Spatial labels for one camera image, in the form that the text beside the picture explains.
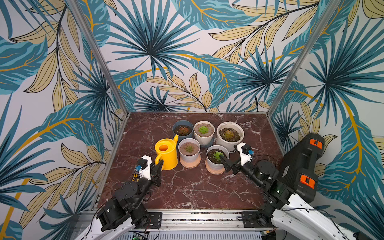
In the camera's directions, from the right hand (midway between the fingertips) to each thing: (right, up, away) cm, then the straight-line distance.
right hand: (228, 150), depth 70 cm
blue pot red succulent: (-22, +10, +27) cm, 37 cm away
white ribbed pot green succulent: (-10, +8, +25) cm, 28 cm away
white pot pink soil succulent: (-19, -3, +18) cm, 26 cm away
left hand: (-31, -5, -3) cm, 31 cm away
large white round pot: (+6, +7, +23) cm, 25 cm away
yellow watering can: (-28, +1, -6) cm, 29 cm away
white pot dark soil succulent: (-5, -9, +12) cm, 16 cm away
